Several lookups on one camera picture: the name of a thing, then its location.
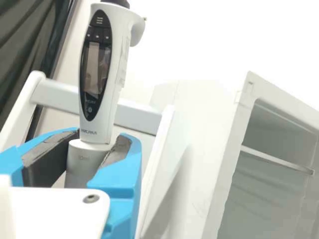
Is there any white incubator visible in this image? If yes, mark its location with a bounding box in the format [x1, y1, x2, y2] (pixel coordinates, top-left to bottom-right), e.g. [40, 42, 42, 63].
[149, 71, 319, 239]

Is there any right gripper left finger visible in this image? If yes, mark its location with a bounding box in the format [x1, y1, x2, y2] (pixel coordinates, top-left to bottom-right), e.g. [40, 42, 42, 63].
[0, 126, 81, 188]

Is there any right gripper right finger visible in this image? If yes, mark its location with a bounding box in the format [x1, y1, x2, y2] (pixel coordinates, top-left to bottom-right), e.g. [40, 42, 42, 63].
[86, 133, 143, 239]

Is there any pipette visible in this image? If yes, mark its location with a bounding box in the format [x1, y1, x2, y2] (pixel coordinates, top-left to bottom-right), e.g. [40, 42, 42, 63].
[65, 0, 148, 189]

